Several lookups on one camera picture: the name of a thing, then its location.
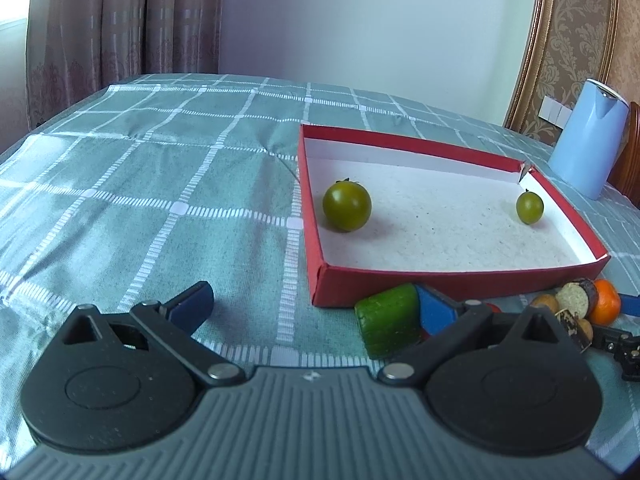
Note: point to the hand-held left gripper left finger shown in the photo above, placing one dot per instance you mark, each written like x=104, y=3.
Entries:
x=192, y=306

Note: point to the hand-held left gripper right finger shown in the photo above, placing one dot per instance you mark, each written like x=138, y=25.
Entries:
x=434, y=310

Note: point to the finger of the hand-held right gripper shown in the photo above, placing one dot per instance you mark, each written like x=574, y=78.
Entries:
x=619, y=342
x=631, y=306

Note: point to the orange tangerine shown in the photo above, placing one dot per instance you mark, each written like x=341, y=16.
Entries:
x=606, y=301

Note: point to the dark sugarcane piece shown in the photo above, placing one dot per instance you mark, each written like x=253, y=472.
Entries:
x=575, y=329
x=576, y=298

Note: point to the green cucumber piece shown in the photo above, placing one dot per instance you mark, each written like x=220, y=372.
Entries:
x=387, y=317

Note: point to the red cherry tomato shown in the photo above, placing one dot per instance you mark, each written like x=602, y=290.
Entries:
x=493, y=307

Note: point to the red cardboard box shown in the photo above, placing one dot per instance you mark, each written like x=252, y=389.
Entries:
x=440, y=230

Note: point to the brown longan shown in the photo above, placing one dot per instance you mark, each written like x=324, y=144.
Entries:
x=544, y=303

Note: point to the large green tomato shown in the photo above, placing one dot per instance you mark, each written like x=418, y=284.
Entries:
x=347, y=206

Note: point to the small green tomato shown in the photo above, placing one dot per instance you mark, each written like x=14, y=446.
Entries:
x=529, y=207

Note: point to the brown wooden chair back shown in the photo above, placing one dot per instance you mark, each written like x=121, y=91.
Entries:
x=631, y=155

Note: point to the green checked tablecloth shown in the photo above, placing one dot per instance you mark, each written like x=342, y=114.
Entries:
x=150, y=160

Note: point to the blue electric kettle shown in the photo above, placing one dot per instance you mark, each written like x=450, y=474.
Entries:
x=587, y=140

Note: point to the bright window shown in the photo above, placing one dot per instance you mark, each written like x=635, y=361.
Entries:
x=11, y=75

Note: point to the brown patterned curtain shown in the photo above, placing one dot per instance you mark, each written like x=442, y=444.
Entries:
x=125, y=20

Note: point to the white wall switch plate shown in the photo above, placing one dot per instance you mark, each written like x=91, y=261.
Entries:
x=556, y=111

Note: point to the gold framed patterned wall panel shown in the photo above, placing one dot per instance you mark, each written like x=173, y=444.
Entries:
x=575, y=35

